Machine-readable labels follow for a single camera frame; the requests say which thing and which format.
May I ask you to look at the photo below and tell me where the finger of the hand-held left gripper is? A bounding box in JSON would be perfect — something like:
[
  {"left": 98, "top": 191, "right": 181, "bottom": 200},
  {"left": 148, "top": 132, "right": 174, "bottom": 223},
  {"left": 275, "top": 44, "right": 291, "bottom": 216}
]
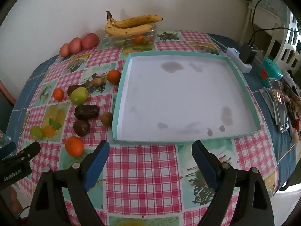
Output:
[
  {"left": 0, "top": 142, "right": 41, "bottom": 169},
  {"left": 0, "top": 141, "right": 17, "bottom": 158}
]

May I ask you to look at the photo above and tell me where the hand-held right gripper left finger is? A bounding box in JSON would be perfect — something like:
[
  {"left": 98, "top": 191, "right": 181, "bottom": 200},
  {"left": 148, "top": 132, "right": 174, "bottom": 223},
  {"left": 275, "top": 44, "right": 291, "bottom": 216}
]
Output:
[{"left": 28, "top": 140, "right": 111, "bottom": 226}]

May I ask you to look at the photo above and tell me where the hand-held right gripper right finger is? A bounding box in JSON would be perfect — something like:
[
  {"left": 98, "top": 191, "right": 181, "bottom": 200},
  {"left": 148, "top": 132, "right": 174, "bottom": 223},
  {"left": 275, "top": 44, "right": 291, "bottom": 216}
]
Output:
[{"left": 192, "top": 140, "right": 275, "bottom": 226}]

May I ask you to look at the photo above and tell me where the green apple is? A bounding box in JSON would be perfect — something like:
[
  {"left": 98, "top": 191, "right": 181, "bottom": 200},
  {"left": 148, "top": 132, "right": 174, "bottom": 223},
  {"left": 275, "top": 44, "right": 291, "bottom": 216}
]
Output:
[
  {"left": 71, "top": 87, "right": 89, "bottom": 104},
  {"left": 30, "top": 125, "right": 44, "bottom": 139}
]

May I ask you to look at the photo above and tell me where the brown kiwi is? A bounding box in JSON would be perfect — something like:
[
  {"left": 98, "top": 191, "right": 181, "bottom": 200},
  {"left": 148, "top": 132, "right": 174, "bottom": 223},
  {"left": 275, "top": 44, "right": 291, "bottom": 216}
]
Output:
[{"left": 101, "top": 112, "right": 114, "bottom": 126}]

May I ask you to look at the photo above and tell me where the elongated dark brown avocado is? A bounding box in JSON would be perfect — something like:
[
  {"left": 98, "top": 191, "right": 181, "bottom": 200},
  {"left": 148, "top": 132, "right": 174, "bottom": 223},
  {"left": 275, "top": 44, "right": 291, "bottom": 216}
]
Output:
[{"left": 74, "top": 105, "right": 100, "bottom": 120}]

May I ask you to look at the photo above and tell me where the teal cardboard tray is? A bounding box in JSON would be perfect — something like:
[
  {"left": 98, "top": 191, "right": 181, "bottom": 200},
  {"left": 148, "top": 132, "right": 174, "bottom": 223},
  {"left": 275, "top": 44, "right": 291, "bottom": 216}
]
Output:
[{"left": 112, "top": 51, "right": 261, "bottom": 144}]

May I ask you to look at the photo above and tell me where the pink checked printed tablecloth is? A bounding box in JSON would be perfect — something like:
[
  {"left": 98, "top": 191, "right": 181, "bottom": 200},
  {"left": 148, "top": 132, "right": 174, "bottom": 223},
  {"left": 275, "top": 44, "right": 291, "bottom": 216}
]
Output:
[{"left": 17, "top": 30, "right": 279, "bottom": 226}]

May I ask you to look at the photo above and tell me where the grey flat device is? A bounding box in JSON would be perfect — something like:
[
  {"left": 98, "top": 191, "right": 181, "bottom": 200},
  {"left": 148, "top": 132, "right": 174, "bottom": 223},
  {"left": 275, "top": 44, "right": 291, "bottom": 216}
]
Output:
[{"left": 260, "top": 87, "right": 278, "bottom": 123}]

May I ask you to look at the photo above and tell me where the glossy smartphone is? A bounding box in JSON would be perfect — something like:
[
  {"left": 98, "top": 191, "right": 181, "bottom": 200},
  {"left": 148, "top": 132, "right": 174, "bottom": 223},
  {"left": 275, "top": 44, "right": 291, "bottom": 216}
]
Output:
[{"left": 268, "top": 78, "right": 290, "bottom": 132}]

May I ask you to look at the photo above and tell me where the white power strip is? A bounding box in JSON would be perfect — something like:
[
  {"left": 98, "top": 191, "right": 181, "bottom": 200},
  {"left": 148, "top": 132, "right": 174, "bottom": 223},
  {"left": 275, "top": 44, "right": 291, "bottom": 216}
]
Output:
[{"left": 226, "top": 48, "right": 252, "bottom": 73}]

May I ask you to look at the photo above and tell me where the colourful printed cloth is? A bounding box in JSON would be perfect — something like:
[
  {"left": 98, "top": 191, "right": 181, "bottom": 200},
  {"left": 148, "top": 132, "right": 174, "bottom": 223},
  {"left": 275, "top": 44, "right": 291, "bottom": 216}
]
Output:
[{"left": 283, "top": 79, "right": 301, "bottom": 132}]

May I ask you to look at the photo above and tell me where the red apple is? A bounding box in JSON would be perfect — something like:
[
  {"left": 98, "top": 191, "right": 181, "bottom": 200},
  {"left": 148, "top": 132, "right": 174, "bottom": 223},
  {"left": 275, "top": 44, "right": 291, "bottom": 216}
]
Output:
[
  {"left": 68, "top": 38, "right": 83, "bottom": 53},
  {"left": 59, "top": 44, "right": 71, "bottom": 57},
  {"left": 81, "top": 33, "right": 99, "bottom": 50}
]

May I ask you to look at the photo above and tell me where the teal plastic device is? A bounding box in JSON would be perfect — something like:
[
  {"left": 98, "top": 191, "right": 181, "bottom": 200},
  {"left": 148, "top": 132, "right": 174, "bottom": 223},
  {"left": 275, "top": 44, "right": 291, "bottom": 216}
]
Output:
[{"left": 261, "top": 58, "right": 283, "bottom": 86}]

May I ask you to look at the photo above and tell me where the black charger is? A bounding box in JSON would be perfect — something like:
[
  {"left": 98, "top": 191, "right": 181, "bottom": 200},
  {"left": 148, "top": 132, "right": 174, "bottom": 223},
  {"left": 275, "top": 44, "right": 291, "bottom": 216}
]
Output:
[{"left": 239, "top": 43, "right": 257, "bottom": 64}]

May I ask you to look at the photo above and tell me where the yellow banana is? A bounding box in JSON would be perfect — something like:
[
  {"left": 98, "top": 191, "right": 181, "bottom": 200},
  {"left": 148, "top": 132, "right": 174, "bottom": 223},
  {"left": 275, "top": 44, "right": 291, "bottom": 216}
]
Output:
[
  {"left": 105, "top": 16, "right": 153, "bottom": 37},
  {"left": 106, "top": 11, "right": 163, "bottom": 28}
]

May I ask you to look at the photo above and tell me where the white lattice furniture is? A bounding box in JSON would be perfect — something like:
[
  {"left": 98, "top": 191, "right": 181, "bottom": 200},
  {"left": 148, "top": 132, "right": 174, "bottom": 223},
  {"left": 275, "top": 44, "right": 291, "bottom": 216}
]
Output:
[{"left": 242, "top": 0, "right": 301, "bottom": 76}]

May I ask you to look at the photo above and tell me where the clear plastic container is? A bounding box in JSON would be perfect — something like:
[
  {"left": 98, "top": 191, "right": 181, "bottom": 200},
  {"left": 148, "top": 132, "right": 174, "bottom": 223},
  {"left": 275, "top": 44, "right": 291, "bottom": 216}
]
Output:
[{"left": 109, "top": 24, "right": 157, "bottom": 48}]

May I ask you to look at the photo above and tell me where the pink wooden frame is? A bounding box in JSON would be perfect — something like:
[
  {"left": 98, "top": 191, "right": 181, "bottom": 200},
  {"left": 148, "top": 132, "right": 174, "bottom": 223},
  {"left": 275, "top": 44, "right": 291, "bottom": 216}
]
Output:
[{"left": 0, "top": 80, "right": 17, "bottom": 106}]

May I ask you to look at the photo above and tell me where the black cable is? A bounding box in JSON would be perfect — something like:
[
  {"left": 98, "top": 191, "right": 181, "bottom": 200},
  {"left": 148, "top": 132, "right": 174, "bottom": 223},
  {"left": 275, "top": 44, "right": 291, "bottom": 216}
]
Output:
[{"left": 249, "top": 0, "right": 301, "bottom": 45}]

